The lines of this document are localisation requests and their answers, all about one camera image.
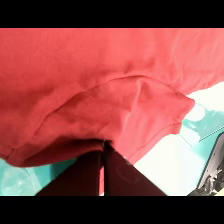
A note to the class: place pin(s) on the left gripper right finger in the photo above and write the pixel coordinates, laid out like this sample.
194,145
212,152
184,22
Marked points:
126,176

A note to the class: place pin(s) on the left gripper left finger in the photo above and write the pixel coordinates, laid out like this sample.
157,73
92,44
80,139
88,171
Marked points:
78,176

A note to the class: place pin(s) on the red T-shirt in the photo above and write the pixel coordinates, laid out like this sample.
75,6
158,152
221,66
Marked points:
100,83

